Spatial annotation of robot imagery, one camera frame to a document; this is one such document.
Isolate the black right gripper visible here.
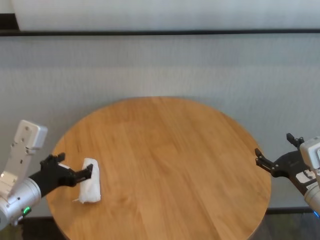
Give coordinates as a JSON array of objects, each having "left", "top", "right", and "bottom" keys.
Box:
[{"left": 254, "top": 132, "right": 320, "bottom": 199}]

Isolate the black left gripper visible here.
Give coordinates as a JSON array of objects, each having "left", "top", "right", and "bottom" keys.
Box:
[{"left": 28, "top": 152, "right": 94, "bottom": 200}]

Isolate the white plastic-wrapped sandbag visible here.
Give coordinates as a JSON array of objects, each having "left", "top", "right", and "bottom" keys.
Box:
[{"left": 72, "top": 157, "right": 102, "bottom": 205}]

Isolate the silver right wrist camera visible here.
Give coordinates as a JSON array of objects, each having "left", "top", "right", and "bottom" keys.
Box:
[{"left": 299, "top": 136, "right": 320, "bottom": 177}]

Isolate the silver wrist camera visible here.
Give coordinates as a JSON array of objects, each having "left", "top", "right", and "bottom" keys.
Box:
[
  {"left": 299, "top": 136, "right": 320, "bottom": 177},
  {"left": 0, "top": 119, "right": 48, "bottom": 201}
]

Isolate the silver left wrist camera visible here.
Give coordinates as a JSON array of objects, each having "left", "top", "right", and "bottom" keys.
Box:
[{"left": 0, "top": 119, "right": 48, "bottom": 201}]

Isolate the dark wall panel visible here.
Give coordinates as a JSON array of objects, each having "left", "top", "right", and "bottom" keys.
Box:
[{"left": 0, "top": 13, "right": 21, "bottom": 32}]

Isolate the black horizontal rail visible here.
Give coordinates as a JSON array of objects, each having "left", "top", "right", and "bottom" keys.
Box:
[{"left": 0, "top": 28, "right": 320, "bottom": 38}]

